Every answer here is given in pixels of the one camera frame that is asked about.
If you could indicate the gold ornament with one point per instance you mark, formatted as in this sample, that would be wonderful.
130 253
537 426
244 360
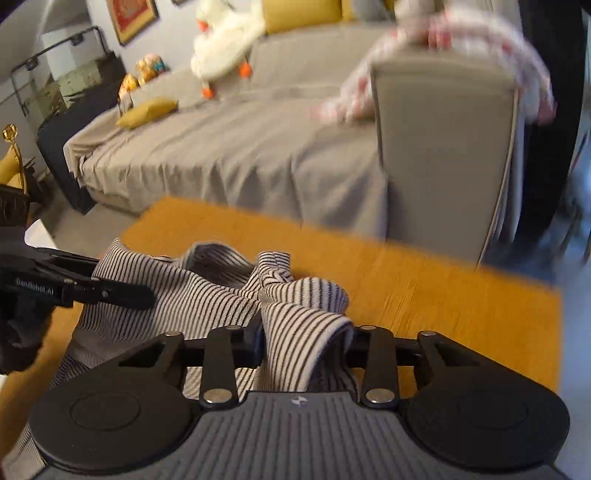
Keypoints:
10 136

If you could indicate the yellow chair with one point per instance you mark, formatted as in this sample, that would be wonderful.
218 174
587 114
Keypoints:
10 170

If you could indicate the large yellow cushion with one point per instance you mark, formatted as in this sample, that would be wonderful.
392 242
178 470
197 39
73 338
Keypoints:
300 14

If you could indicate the striped sweater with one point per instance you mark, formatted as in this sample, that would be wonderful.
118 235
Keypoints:
184 295

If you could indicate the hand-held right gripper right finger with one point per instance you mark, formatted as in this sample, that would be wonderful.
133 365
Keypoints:
369 350

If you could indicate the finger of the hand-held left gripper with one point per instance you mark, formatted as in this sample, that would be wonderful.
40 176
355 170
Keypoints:
124 295

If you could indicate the orange plush toy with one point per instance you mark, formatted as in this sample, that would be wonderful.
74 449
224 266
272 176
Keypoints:
128 86

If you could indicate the framed red picture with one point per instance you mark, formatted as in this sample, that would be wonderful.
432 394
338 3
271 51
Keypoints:
131 18

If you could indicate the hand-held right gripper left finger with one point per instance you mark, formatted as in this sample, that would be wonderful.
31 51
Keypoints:
255 341

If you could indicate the white goose plush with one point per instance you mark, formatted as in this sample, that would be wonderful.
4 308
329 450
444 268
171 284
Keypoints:
221 50

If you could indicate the small yellow pillow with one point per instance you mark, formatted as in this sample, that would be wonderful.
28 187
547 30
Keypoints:
147 113

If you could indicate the grey sofa cover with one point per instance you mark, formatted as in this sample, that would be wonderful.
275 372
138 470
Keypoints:
231 152

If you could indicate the grey sofa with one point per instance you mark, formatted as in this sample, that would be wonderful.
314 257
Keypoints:
438 161

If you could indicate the pink plush toy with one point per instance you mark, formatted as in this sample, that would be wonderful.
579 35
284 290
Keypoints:
158 64

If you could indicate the glass fish tank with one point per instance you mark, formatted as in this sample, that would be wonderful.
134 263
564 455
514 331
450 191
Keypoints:
78 78

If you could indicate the person's left hand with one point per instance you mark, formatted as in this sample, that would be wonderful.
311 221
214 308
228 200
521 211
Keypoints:
21 337

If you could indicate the tan plush toy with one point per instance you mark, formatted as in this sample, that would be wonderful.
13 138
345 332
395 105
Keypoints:
144 71

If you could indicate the black tank cabinet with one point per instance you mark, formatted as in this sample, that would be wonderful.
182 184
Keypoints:
55 161

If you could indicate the floral blanket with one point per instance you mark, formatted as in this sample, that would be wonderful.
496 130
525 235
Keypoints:
531 60

